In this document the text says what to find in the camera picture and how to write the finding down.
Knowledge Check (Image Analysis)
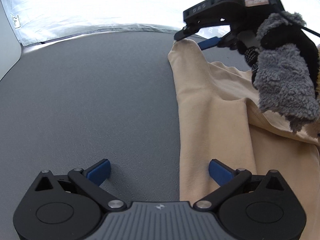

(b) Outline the printed grey sheet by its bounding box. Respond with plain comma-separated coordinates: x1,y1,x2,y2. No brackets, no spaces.
0,0,253,48

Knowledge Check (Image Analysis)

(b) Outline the person's right hand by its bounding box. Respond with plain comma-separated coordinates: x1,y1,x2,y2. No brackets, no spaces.
236,39,263,71

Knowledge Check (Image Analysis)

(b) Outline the beige garment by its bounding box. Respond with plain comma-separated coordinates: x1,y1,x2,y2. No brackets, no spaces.
167,39,320,203

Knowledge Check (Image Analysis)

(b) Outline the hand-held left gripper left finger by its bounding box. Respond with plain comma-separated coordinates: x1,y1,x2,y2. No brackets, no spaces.
34,158,127,212

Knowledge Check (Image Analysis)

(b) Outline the black cable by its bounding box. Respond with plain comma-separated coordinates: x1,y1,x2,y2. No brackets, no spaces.
260,0,320,37

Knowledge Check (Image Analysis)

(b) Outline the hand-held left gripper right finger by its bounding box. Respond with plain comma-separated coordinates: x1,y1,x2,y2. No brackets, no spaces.
193,159,287,211

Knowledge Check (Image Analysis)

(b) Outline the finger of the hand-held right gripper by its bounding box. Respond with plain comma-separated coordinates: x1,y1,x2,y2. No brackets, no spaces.
174,21,203,41
197,31,241,52

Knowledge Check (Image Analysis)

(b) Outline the person's right forearm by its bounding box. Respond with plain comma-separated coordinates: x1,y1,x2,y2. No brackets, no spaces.
251,11,320,134

